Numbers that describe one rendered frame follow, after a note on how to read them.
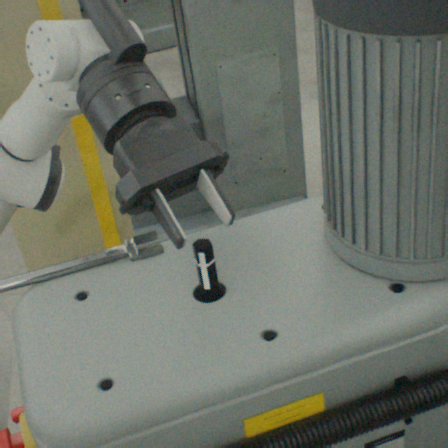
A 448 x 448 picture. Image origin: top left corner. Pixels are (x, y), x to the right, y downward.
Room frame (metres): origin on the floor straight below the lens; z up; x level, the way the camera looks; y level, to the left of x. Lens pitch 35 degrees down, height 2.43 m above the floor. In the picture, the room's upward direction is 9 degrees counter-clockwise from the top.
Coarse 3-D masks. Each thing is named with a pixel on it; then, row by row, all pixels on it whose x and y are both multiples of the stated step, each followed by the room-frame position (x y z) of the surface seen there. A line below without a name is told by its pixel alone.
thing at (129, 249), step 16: (128, 240) 0.74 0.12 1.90; (144, 240) 0.74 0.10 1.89; (96, 256) 0.72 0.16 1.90; (112, 256) 0.71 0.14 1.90; (144, 256) 0.71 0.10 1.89; (32, 272) 0.71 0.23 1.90; (48, 272) 0.70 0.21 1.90; (64, 272) 0.70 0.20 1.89; (0, 288) 0.69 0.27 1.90; (16, 288) 0.69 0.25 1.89
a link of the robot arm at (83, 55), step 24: (96, 0) 0.79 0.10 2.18; (48, 24) 0.77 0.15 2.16; (72, 24) 0.79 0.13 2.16; (96, 24) 0.78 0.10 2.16; (120, 24) 0.76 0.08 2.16; (48, 48) 0.76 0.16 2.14; (72, 48) 0.76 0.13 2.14; (96, 48) 0.77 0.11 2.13; (120, 48) 0.74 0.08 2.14; (144, 48) 0.75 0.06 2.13; (48, 72) 0.76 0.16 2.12; (72, 72) 0.76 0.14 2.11; (96, 72) 0.74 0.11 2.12; (120, 72) 0.73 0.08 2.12
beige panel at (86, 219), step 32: (0, 0) 2.27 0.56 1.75; (32, 0) 2.29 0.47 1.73; (64, 0) 2.32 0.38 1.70; (0, 32) 2.27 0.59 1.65; (0, 64) 2.26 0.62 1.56; (0, 96) 2.25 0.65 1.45; (64, 128) 2.29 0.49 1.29; (64, 160) 2.28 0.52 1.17; (96, 160) 2.30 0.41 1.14; (64, 192) 2.28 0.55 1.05; (96, 192) 2.30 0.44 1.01; (32, 224) 2.24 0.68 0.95; (64, 224) 2.27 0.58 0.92; (96, 224) 2.29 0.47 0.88; (128, 224) 2.32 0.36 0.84; (32, 256) 2.23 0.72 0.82; (64, 256) 2.26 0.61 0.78
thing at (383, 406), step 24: (408, 384) 0.53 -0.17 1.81; (432, 384) 0.53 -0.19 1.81; (360, 408) 0.51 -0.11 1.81; (384, 408) 0.51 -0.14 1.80; (408, 408) 0.51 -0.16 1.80; (432, 408) 0.52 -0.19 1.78; (288, 432) 0.49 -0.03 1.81; (312, 432) 0.49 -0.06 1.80; (336, 432) 0.49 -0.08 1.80; (360, 432) 0.49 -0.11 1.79
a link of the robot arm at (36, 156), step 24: (24, 96) 0.85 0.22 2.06; (24, 120) 0.84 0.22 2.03; (48, 120) 0.83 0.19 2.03; (0, 144) 0.88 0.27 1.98; (24, 144) 0.85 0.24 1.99; (48, 144) 0.86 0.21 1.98; (0, 168) 0.86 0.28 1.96; (24, 168) 0.87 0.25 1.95; (48, 168) 0.88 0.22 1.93; (0, 192) 0.85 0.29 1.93; (24, 192) 0.86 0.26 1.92; (48, 192) 0.86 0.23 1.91
